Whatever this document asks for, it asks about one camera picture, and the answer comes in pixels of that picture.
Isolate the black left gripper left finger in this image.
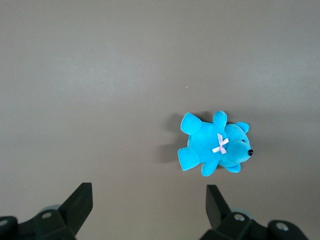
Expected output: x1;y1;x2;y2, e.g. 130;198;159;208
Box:
0;182;94;240

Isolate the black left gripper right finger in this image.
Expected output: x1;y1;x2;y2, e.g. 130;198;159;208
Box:
199;184;308;240

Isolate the blue teddy bear pink bow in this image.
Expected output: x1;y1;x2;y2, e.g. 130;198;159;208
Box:
177;110;255;178

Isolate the brown table cloth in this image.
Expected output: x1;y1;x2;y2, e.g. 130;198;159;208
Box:
0;0;320;240

